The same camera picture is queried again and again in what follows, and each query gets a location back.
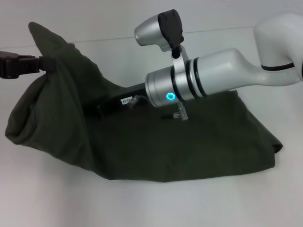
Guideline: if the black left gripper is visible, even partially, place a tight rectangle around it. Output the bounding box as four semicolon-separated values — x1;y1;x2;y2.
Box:
0;51;56;79

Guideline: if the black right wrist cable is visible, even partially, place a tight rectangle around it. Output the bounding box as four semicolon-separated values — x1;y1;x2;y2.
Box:
127;95;176;119

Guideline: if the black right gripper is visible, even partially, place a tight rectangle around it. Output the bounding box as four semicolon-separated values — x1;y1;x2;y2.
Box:
96;81;149;119

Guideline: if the dark green FREE t-shirt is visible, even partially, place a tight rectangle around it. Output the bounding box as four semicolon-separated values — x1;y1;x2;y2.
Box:
4;21;284;183

